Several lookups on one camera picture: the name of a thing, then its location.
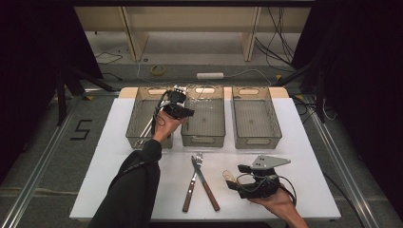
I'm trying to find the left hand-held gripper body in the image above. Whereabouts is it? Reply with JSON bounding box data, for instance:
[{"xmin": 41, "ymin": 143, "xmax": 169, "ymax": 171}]
[{"xmin": 162, "ymin": 85, "xmax": 188, "ymax": 119}]

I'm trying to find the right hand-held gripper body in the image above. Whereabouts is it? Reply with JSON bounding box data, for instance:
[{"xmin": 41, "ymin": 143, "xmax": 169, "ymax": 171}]
[{"xmin": 236, "ymin": 154, "xmax": 292, "ymax": 200}]

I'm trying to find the mesh basket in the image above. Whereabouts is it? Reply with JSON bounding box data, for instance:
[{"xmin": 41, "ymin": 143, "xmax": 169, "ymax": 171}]
[
  {"xmin": 125, "ymin": 86, "xmax": 176, "ymax": 150},
  {"xmin": 181, "ymin": 85, "xmax": 226, "ymax": 148},
  {"xmin": 231, "ymin": 85, "xmax": 283, "ymax": 150}
]

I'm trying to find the wooden handled steel knife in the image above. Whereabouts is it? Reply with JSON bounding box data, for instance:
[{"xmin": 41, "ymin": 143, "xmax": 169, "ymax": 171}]
[{"xmin": 190, "ymin": 155, "xmax": 221, "ymax": 213}]

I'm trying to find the wooden handled steel fork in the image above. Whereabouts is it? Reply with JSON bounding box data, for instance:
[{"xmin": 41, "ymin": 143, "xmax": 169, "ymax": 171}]
[{"xmin": 182, "ymin": 151, "xmax": 204, "ymax": 214}]

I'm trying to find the person's left hand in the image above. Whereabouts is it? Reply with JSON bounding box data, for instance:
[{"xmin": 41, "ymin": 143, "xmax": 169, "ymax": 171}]
[{"xmin": 151, "ymin": 108, "xmax": 188, "ymax": 145}]

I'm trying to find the person's right hand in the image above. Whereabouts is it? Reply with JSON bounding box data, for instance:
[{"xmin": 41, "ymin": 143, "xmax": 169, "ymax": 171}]
[{"xmin": 249, "ymin": 187, "xmax": 301, "ymax": 220}]

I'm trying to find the yellow tape roll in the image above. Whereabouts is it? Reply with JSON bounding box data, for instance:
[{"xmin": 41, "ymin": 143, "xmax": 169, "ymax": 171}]
[{"xmin": 149, "ymin": 65, "xmax": 167, "ymax": 77}]

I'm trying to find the white power strip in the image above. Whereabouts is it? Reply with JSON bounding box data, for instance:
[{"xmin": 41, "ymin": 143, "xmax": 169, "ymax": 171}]
[{"xmin": 196, "ymin": 72, "xmax": 225, "ymax": 81}]

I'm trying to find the beige wooden shelf unit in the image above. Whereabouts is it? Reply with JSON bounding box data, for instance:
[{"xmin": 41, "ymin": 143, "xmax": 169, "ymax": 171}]
[{"xmin": 73, "ymin": 6, "xmax": 312, "ymax": 63}]

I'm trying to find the black metal stand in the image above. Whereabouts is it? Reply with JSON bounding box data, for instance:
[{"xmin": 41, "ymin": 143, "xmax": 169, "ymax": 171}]
[
  {"xmin": 272, "ymin": 55, "xmax": 327, "ymax": 124},
  {"xmin": 55, "ymin": 65, "xmax": 116, "ymax": 127}
]

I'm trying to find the dark curtain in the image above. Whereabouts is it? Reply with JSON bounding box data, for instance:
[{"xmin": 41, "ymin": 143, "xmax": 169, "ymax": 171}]
[
  {"xmin": 291, "ymin": 0, "xmax": 403, "ymax": 210},
  {"xmin": 0, "ymin": 0, "xmax": 104, "ymax": 179}
]

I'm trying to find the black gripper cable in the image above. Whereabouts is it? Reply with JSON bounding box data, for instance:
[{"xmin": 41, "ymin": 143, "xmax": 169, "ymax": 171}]
[
  {"xmin": 278, "ymin": 175, "xmax": 298, "ymax": 207},
  {"xmin": 150, "ymin": 90, "xmax": 174, "ymax": 137}
]

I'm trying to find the black floor cable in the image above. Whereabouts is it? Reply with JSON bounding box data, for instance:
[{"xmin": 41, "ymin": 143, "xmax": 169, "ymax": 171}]
[
  {"xmin": 293, "ymin": 94, "xmax": 317, "ymax": 124},
  {"xmin": 100, "ymin": 71, "xmax": 124, "ymax": 82},
  {"xmin": 322, "ymin": 172, "xmax": 359, "ymax": 228},
  {"xmin": 93, "ymin": 51, "xmax": 124, "ymax": 66}
]

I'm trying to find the aluminium floor rail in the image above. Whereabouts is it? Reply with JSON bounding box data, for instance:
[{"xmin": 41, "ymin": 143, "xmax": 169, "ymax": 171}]
[
  {"xmin": 308, "ymin": 94, "xmax": 381, "ymax": 228},
  {"xmin": 0, "ymin": 94, "xmax": 84, "ymax": 228},
  {"xmin": 83, "ymin": 88, "xmax": 122, "ymax": 97}
]

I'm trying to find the black hanging cable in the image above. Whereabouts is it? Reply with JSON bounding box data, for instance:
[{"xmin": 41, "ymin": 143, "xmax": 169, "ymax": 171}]
[
  {"xmin": 267, "ymin": 6, "xmax": 297, "ymax": 62},
  {"xmin": 254, "ymin": 36, "xmax": 294, "ymax": 69}
]

